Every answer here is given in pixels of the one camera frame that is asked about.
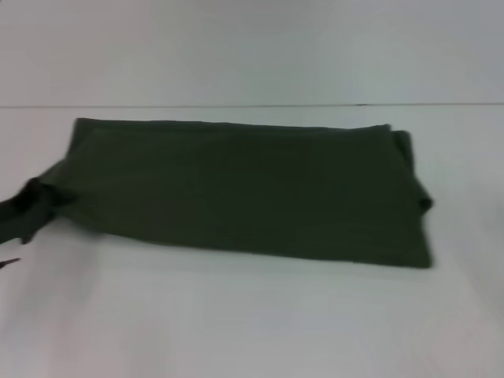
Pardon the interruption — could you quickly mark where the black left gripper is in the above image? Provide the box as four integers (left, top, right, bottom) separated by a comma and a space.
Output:
0, 176, 54, 247

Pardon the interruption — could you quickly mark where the dark green t-shirt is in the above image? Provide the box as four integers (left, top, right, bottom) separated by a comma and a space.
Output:
21, 117, 435, 271

